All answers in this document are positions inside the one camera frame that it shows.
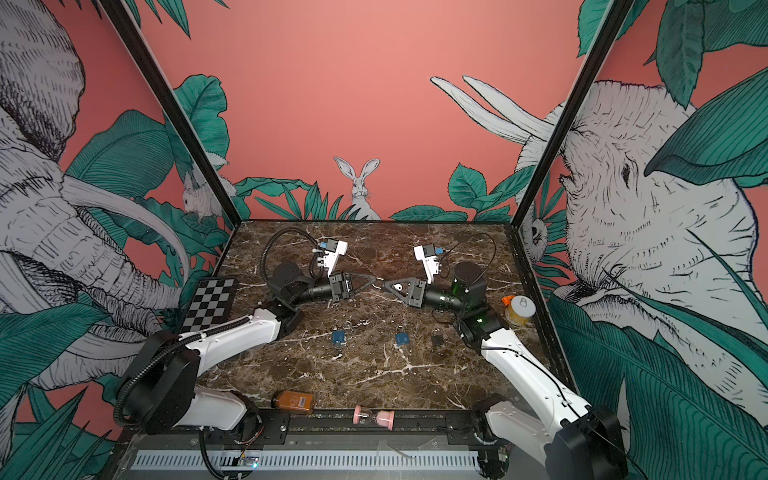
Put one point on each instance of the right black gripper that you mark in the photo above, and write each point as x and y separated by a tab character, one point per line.
420	296

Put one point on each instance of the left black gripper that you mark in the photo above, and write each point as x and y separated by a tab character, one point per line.
340	285

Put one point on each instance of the blue padlock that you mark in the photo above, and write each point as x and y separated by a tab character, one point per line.
338	338
401	339

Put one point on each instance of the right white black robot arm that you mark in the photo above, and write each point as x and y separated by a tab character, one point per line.
569	437

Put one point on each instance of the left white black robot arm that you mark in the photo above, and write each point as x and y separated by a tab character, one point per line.
159	391

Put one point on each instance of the pink hourglass timer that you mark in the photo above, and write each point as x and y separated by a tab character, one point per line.
363	416

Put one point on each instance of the amber brown bottle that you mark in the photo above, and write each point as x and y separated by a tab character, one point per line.
293	401

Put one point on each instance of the black white checkerboard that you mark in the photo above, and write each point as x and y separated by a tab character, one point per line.
211	303

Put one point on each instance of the white perforated strip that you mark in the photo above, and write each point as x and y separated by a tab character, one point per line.
324	460

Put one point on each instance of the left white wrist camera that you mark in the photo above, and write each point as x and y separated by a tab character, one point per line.
327	254

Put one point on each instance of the black mounting rail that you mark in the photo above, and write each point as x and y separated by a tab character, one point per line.
360	429

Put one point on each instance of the left black frame post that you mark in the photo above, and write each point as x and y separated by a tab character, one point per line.
128	31

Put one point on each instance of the black frame post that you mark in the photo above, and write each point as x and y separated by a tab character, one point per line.
610	26
128	31

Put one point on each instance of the right black frame post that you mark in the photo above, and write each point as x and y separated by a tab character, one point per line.
610	26

